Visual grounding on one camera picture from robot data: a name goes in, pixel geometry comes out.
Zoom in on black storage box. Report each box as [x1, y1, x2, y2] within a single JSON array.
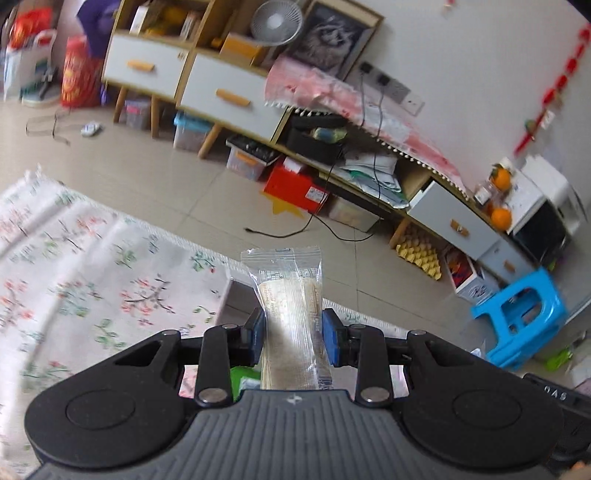
[[286, 113, 347, 164]]

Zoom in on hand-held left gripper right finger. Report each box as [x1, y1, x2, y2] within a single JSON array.
[[321, 307, 498, 409]]

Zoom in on red box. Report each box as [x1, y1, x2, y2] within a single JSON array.
[[263, 162, 329, 214]]

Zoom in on pink cloth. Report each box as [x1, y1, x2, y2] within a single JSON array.
[[265, 58, 472, 195]]

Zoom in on orange cardboard box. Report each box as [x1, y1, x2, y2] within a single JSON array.
[[219, 33, 264, 65]]

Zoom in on small grey drawer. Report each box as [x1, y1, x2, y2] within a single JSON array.
[[478, 240, 536, 284]]

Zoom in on red wall decoration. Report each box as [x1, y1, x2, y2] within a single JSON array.
[[515, 23, 591, 155]]

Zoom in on blue plastic stool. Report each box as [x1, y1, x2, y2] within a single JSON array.
[[470, 269, 568, 370]]

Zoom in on pile of papers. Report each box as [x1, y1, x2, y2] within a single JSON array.
[[332, 152, 409, 206]]

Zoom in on black lid storage bin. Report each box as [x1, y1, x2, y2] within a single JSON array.
[[225, 135, 280, 182]]

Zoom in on floral tablecloth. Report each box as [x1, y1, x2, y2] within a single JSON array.
[[0, 170, 402, 480]]

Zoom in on green snack packet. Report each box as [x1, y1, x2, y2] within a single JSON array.
[[229, 366, 265, 402]]

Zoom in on white appliance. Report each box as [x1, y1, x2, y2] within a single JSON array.
[[510, 154, 587, 236]]

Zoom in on framed animal picture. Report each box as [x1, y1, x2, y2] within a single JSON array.
[[281, 0, 385, 81]]

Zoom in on yellow egg tray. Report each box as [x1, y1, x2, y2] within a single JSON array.
[[396, 233, 445, 281]]

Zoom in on yellow paper star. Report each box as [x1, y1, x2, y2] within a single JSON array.
[[261, 194, 308, 217]]

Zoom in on low wooden stand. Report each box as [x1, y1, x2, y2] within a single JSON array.
[[272, 111, 539, 284]]

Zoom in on purple bag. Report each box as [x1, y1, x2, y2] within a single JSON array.
[[76, 0, 121, 58]]

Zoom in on red gift bag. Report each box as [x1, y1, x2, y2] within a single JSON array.
[[10, 8, 54, 49]]

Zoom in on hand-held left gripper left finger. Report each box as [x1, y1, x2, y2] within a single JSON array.
[[112, 307, 267, 409]]

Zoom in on red patterned bag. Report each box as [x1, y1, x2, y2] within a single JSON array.
[[61, 36, 105, 109]]

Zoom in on blue lid storage bin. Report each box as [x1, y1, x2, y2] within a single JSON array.
[[173, 112, 215, 153]]

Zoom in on white drawer with orange handle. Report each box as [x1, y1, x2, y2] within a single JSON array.
[[102, 34, 188, 100], [180, 53, 289, 141]]

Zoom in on black power cable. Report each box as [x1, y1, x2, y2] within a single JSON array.
[[245, 76, 393, 243]]

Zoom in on wooden drawer cabinet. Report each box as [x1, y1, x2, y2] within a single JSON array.
[[102, 0, 296, 160]]

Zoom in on white printed carton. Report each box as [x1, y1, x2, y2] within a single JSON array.
[[441, 247, 502, 305]]

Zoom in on pink cardboard box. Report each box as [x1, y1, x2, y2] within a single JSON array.
[[215, 277, 262, 328]]

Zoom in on clear wafer packet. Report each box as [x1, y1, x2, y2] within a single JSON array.
[[240, 246, 334, 392]]

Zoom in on white shopping bag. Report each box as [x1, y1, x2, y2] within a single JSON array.
[[4, 30, 58, 100]]

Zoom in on thin black floor cable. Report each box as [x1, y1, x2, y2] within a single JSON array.
[[25, 113, 72, 146]]

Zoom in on black microwave oven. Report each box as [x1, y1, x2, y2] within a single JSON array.
[[508, 200, 573, 268]]

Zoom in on white desk fan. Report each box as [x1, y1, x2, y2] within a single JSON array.
[[252, 0, 304, 47]]

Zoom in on wall sockets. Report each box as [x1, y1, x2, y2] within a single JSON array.
[[358, 61, 424, 116]]

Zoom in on grey drawer with orange handle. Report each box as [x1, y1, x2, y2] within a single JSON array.
[[409, 181, 502, 261]]

